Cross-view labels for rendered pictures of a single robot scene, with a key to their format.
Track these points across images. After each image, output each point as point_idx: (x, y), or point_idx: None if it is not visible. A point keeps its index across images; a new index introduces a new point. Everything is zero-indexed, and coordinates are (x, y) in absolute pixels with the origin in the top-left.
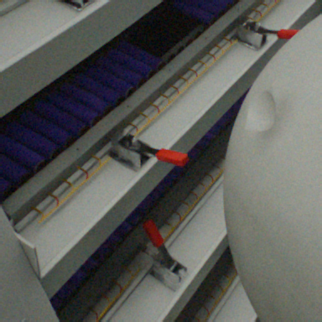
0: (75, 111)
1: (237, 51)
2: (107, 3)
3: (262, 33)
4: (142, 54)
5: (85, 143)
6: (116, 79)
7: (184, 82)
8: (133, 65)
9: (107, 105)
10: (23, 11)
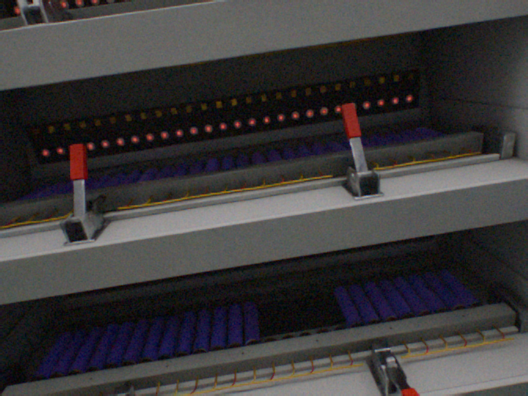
0: (145, 342)
1: (356, 379)
2: (93, 248)
3: (390, 376)
4: (248, 321)
5: (100, 378)
6: (201, 332)
7: (259, 377)
8: (229, 328)
9: (164, 353)
10: (51, 232)
